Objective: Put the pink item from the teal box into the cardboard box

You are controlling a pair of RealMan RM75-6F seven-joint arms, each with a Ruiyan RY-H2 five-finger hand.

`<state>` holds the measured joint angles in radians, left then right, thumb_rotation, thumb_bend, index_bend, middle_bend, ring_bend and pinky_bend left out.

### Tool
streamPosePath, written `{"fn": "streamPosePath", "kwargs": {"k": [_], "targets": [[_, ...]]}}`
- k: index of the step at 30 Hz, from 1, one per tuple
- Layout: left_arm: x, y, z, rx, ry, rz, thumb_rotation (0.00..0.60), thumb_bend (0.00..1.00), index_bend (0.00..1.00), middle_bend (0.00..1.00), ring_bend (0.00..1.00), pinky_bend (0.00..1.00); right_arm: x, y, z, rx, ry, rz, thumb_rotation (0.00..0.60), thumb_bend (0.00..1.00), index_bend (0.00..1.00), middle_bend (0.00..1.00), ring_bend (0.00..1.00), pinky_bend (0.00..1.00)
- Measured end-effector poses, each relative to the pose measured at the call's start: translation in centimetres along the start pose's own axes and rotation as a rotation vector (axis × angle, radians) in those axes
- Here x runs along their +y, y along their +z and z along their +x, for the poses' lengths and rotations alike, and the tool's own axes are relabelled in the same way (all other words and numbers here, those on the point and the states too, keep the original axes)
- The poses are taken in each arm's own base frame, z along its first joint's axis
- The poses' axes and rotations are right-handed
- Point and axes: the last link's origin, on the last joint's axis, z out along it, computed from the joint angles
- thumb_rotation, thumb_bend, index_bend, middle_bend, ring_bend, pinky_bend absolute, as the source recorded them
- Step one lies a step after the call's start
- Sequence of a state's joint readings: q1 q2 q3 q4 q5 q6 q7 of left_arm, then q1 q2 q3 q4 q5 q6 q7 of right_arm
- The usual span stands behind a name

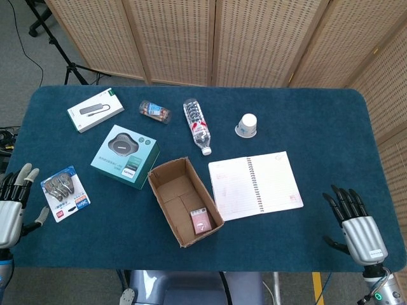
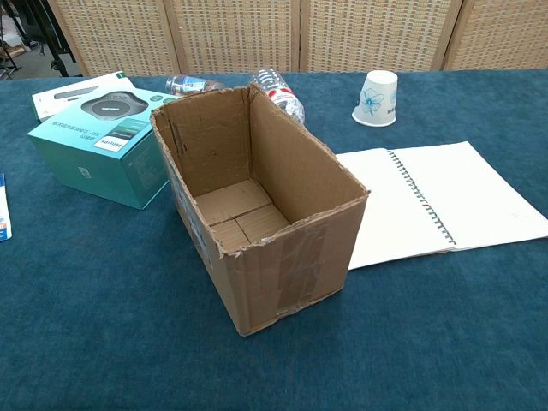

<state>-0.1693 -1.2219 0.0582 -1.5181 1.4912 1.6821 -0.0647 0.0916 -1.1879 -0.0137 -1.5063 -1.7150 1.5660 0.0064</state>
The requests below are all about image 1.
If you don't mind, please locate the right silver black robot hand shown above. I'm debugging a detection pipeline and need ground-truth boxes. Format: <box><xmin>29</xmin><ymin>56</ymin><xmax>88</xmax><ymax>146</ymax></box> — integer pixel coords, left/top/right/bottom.
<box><xmin>322</xmin><ymin>184</ymin><xmax>389</xmax><ymax>265</ymax></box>

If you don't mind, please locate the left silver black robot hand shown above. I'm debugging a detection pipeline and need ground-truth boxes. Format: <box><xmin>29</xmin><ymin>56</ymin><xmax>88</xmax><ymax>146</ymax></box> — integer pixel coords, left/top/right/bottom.
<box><xmin>0</xmin><ymin>163</ymin><xmax>50</xmax><ymax>250</ymax></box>

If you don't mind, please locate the small pink box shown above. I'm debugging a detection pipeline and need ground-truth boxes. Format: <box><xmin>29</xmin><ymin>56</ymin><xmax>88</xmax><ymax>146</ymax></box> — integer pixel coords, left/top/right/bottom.
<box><xmin>190</xmin><ymin>208</ymin><xmax>213</xmax><ymax>235</ymax></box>

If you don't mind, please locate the blister pack with blue card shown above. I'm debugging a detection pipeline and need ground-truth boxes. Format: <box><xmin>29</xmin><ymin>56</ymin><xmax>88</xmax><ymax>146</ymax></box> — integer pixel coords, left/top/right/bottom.
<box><xmin>40</xmin><ymin>165</ymin><xmax>92</xmax><ymax>223</ymax></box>

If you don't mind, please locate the open white spiral notebook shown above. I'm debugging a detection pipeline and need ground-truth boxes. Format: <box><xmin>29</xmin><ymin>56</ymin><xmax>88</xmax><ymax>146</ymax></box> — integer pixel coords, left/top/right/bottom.
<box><xmin>207</xmin><ymin>151</ymin><xmax>304</xmax><ymax>222</ymax></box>

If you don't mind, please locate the teal product box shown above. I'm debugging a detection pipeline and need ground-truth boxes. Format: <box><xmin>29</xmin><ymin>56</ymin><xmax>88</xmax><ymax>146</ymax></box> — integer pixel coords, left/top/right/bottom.
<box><xmin>90</xmin><ymin>124</ymin><xmax>161</xmax><ymax>191</ymax></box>

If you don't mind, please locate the white USB hub box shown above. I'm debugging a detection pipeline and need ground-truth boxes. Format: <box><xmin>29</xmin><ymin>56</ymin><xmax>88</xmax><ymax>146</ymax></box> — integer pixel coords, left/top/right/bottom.
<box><xmin>66</xmin><ymin>87</ymin><xmax>125</xmax><ymax>134</ymax></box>

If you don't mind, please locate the open brown cardboard box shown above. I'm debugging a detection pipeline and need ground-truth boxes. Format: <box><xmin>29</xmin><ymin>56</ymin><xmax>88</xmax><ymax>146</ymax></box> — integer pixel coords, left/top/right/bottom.
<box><xmin>147</xmin><ymin>156</ymin><xmax>225</xmax><ymax>248</ymax></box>

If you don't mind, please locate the dark blue table mat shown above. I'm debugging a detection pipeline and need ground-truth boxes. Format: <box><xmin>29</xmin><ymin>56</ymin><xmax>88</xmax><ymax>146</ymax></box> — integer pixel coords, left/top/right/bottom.
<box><xmin>0</xmin><ymin>85</ymin><xmax>402</xmax><ymax>274</ymax></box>

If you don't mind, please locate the metal table leg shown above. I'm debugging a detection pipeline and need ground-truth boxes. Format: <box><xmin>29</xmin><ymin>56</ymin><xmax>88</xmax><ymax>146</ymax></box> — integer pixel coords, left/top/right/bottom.
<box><xmin>272</xmin><ymin>272</ymin><xmax>282</xmax><ymax>305</ymax></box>

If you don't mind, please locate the white paper cup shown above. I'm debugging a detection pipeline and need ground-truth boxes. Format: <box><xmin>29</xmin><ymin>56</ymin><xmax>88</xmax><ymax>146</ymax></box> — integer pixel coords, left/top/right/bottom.
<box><xmin>234</xmin><ymin>113</ymin><xmax>258</xmax><ymax>139</ymax></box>

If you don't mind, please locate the black tripod stand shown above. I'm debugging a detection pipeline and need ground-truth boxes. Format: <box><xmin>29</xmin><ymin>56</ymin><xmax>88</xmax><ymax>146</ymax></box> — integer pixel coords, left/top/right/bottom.
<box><xmin>25</xmin><ymin>0</ymin><xmax>112</xmax><ymax>86</ymax></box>

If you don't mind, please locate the blue-grey robot torso base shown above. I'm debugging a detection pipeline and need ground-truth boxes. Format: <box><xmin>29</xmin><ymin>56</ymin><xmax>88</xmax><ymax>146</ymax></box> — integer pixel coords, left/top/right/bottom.
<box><xmin>119</xmin><ymin>269</ymin><xmax>265</xmax><ymax>305</ymax></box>

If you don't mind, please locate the black office chair base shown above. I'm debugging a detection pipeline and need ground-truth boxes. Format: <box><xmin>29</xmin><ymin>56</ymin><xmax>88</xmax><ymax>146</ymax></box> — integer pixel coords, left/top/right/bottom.
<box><xmin>28</xmin><ymin>6</ymin><xmax>53</xmax><ymax>37</ymax></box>

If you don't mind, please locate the clear plastic water bottle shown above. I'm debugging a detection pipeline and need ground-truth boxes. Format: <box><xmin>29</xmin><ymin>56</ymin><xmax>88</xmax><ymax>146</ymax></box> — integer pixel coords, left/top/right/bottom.
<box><xmin>183</xmin><ymin>98</ymin><xmax>213</xmax><ymax>156</ymax></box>

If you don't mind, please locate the woven wooden folding screen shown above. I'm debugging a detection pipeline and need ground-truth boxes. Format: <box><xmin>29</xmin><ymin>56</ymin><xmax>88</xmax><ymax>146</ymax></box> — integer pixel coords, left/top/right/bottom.
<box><xmin>44</xmin><ymin>0</ymin><xmax>407</xmax><ymax>274</ymax></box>

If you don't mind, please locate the blue floor cable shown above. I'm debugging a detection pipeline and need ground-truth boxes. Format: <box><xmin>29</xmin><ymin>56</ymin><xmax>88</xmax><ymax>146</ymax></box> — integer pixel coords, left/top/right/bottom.
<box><xmin>317</xmin><ymin>272</ymin><xmax>333</xmax><ymax>305</ymax></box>

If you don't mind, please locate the bundle of cables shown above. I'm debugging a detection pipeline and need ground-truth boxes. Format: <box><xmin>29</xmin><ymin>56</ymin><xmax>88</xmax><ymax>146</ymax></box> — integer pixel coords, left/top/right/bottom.
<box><xmin>0</xmin><ymin>126</ymin><xmax>20</xmax><ymax>157</ymax></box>

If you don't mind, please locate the thin black floor cable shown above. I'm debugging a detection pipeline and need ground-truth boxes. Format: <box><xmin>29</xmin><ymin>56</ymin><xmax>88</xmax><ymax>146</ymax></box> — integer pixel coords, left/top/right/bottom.
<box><xmin>8</xmin><ymin>0</ymin><xmax>44</xmax><ymax>88</ymax></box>

